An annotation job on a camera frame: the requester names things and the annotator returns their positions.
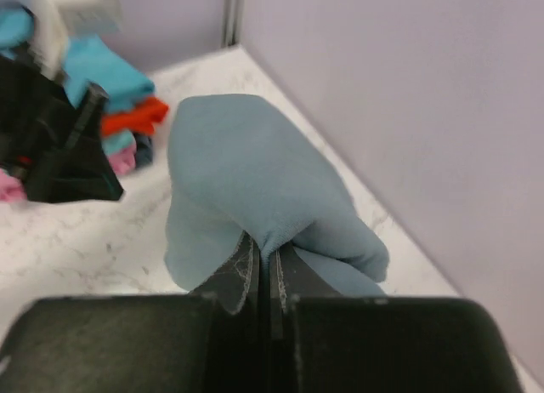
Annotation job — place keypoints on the teal folded t shirt lower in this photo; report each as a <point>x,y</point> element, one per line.
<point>117,142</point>

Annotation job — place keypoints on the grey-blue t shirt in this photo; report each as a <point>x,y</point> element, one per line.
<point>239,167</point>

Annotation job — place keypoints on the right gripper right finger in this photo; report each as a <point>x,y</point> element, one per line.
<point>290,277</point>

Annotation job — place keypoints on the orange folded t shirt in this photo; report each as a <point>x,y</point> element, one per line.
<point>142,119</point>

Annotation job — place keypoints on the teal folded t shirt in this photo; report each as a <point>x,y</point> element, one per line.
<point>117,142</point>
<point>86,60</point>

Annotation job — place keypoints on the dark blue folded t shirt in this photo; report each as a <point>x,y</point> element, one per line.
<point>144,155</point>

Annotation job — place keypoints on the left aluminium corner post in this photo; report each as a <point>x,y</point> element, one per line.
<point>233,11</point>

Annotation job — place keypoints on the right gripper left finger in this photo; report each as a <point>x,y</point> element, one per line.
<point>233,287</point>

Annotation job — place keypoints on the teal folded t shirt top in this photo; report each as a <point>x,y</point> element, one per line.
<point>86,60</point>

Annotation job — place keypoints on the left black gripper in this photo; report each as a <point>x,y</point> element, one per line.
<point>49,145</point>

